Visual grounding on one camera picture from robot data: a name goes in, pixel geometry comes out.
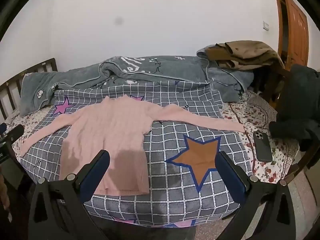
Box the white wall switch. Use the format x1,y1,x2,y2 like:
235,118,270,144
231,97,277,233
263,21,269,31

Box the dark wooden headboard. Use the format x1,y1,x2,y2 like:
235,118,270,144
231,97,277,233
0,58,57,121

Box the black smartphone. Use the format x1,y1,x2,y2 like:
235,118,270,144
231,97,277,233
253,130,272,163

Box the grey checked star quilt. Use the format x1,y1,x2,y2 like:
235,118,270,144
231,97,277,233
20,81,251,227

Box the orange wooden door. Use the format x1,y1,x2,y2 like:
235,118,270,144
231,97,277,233
276,0,309,70

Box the brown clothes pile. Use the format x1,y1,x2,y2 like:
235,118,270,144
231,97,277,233
204,40,284,71

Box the dark clothes pile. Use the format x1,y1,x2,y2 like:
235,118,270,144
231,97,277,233
269,64,319,152

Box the pink knit sweater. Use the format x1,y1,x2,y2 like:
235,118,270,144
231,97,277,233
20,95,244,196

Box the grey-green plush blanket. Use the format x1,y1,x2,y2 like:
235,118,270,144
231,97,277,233
19,49,254,116

